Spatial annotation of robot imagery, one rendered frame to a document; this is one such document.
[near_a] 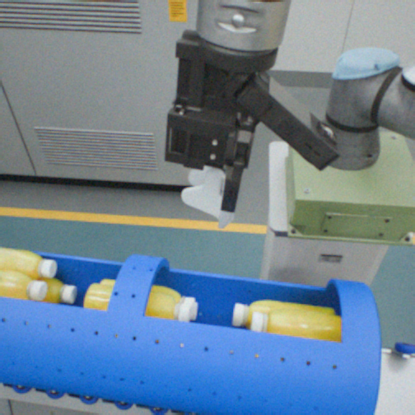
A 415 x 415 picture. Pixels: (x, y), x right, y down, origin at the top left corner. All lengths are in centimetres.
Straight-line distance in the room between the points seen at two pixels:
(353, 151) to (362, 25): 255
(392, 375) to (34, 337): 77
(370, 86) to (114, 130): 172
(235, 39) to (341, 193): 62
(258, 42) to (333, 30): 312
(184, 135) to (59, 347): 53
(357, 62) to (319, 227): 34
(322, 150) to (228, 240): 205
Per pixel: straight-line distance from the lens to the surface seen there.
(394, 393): 113
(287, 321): 85
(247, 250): 242
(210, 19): 38
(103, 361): 83
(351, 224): 98
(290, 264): 115
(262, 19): 37
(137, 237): 250
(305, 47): 352
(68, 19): 218
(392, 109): 91
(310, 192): 93
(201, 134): 41
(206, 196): 47
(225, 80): 41
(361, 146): 100
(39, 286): 99
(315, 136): 42
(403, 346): 113
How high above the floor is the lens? 192
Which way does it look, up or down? 47 degrees down
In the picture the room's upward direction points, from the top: straight up
